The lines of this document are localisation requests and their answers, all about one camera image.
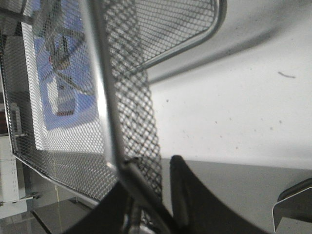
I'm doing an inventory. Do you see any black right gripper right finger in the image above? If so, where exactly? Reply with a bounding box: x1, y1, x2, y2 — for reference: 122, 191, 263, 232
170, 155, 265, 234

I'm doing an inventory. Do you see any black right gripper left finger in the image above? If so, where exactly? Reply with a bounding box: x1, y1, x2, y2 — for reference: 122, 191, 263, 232
65, 182, 171, 234

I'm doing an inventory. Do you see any silver mesh tray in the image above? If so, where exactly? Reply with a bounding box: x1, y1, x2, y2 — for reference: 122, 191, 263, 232
0, 0, 227, 234

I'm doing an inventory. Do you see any blue plastic tray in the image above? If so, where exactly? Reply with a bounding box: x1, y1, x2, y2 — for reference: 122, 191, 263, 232
31, 0, 96, 130

